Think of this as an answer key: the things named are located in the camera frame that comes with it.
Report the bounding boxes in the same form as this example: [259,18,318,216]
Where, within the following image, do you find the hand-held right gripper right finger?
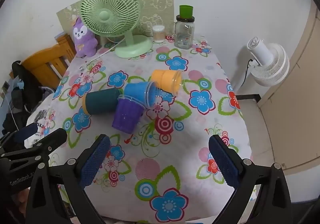
[208,134,293,224]

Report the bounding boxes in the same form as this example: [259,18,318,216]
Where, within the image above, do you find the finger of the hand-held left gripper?
[0,128,68,165]
[0,123,39,150]

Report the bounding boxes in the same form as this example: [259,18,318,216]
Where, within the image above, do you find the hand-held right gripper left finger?
[26,134,112,224]

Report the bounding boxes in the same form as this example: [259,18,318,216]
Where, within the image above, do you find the purple plastic cup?
[112,95,146,135]

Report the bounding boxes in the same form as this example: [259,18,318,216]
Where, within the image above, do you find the dark teal cup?
[82,88,124,116]

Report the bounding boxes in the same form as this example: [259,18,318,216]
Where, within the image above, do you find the blue plastic cup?
[124,82,162,109]

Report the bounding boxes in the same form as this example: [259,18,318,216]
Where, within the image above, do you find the orange plastic cup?
[151,69,184,96]

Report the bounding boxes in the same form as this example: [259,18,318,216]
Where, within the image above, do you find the green plastic cup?
[179,5,194,19]

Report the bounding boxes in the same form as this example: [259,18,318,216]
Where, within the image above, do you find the dark clothes pile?
[1,60,52,135]

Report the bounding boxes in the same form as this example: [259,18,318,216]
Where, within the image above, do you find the floral tablecloth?
[26,35,253,223]

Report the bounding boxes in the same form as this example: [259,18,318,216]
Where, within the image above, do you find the purple plush toy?
[72,17,98,58]

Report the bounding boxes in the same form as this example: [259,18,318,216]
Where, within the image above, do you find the beige cabinet door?
[257,2,320,172]

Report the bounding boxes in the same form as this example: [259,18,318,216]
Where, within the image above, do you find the white fan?
[246,37,290,87]

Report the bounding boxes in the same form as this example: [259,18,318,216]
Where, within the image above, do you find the clear glass jar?
[174,15,196,49]

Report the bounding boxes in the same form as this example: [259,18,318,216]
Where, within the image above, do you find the green desk fan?
[80,0,153,59]

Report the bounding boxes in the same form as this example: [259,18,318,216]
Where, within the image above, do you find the cotton swab container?
[152,25,166,44]

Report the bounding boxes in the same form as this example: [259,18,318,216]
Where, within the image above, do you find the thin white cable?
[2,91,20,132]

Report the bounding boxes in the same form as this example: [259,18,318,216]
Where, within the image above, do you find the black fan cable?
[233,59,252,90]

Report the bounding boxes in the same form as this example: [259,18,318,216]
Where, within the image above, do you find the white fan cable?
[79,40,126,68]

